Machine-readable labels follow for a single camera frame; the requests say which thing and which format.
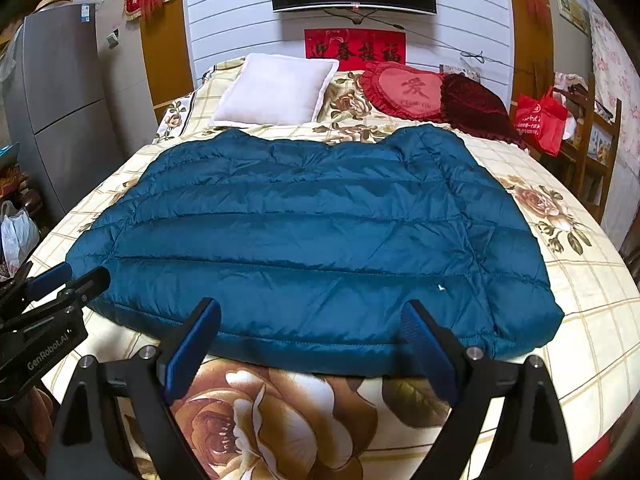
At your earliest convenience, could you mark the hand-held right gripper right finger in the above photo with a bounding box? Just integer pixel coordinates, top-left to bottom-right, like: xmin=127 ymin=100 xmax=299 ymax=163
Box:
xmin=401 ymin=299 xmax=573 ymax=480

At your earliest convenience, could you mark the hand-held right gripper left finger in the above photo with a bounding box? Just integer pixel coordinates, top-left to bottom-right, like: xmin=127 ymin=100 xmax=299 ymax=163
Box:
xmin=45 ymin=297 xmax=222 ymax=480

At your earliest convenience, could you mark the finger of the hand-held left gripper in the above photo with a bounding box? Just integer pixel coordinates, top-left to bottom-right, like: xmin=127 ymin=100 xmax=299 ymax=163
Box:
xmin=0 ymin=261 xmax=74 ymax=313
xmin=30 ymin=266 xmax=112 ymax=322

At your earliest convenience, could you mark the blue down jacket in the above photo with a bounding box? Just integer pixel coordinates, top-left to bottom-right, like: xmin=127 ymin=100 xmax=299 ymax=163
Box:
xmin=65 ymin=124 xmax=566 ymax=378

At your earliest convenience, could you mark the white plastic bag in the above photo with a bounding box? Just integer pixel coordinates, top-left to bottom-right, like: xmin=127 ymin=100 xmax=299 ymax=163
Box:
xmin=0 ymin=200 xmax=41 ymax=277

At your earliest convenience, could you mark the floral bedspread bed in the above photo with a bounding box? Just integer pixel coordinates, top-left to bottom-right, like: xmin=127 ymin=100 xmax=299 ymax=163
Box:
xmin=20 ymin=52 xmax=640 ymax=480

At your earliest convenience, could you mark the grey refrigerator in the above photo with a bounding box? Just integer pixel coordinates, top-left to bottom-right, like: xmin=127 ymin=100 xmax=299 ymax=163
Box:
xmin=5 ymin=2 xmax=123 ymax=217

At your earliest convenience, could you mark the dark red velvet pillow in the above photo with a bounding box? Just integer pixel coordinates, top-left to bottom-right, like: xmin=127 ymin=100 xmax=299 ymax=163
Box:
xmin=440 ymin=74 xmax=527 ymax=148

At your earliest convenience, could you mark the red shopping bag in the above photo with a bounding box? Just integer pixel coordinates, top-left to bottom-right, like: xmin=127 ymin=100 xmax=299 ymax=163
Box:
xmin=515 ymin=87 xmax=569 ymax=157

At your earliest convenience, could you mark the red heart-shaped pillow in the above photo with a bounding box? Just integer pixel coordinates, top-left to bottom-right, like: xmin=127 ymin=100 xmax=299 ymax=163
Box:
xmin=360 ymin=61 xmax=447 ymax=122

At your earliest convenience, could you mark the white square pillow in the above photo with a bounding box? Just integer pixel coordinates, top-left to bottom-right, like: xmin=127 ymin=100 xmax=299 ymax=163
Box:
xmin=209 ymin=53 xmax=341 ymax=128

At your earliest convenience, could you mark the wooden shelf rack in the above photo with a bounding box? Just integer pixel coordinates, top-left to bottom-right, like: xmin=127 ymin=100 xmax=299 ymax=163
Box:
xmin=552 ymin=72 xmax=623 ymax=221

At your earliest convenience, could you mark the floral curtain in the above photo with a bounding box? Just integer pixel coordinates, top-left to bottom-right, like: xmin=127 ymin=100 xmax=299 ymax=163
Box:
xmin=589 ymin=7 xmax=640 ymax=237

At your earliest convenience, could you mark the black wall cable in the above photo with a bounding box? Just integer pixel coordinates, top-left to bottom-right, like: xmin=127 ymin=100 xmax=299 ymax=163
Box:
xmin=325 ymin=7 xmax=516 ymax=68

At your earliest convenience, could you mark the red wall banner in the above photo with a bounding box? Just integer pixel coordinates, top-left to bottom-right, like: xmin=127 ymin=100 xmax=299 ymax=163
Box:
xmin=304 ymin=29 xmax=407 ymax=72

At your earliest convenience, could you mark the framed wall picture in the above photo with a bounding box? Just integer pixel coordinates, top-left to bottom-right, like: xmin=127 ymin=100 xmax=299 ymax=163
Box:
xmin=554 ymin=0 xmax=592 ymax=35

